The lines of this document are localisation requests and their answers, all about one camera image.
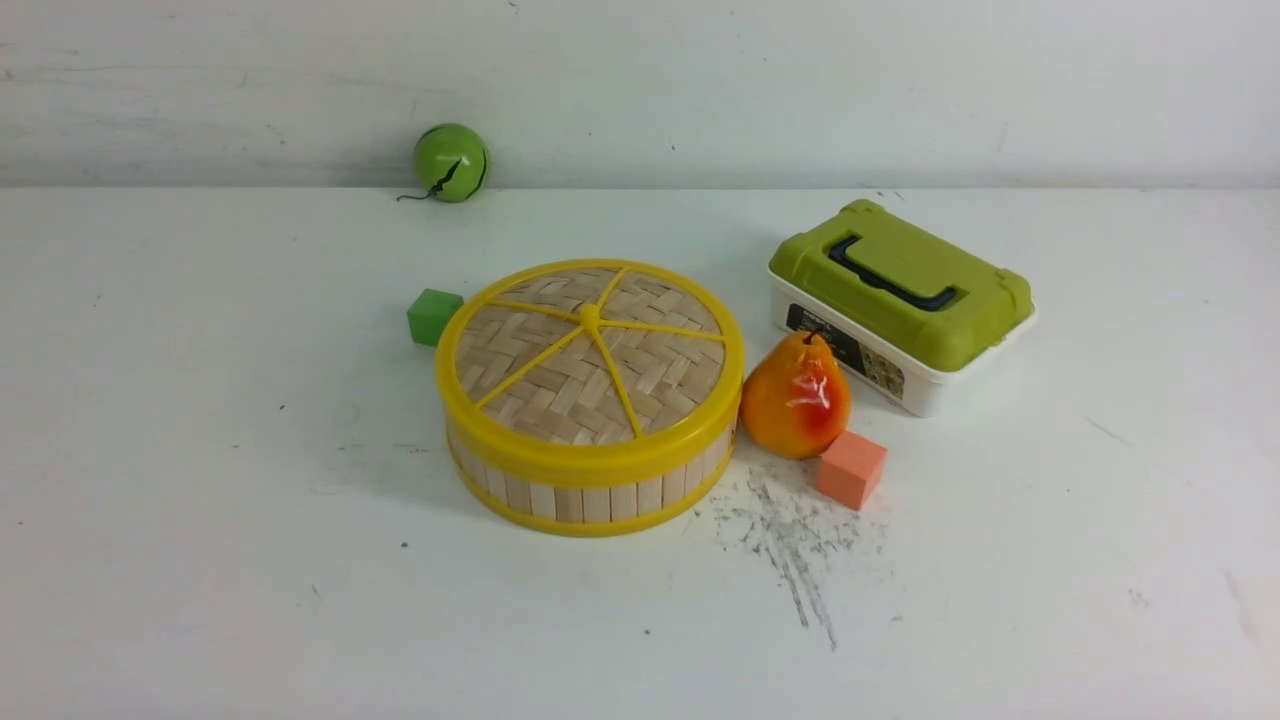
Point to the green cracked ball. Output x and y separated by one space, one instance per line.
452 163

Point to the salmon pink foam cube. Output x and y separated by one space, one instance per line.
850 470

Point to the orange yellow toy pear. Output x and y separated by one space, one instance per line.
797 401

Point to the green foam cube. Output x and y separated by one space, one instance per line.
430 314

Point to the green lidded white storage box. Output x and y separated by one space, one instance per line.
917 318

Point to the yellow bamboo steamer basket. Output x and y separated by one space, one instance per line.
612 510

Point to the yellow woven steamer lid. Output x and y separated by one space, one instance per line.
593 373

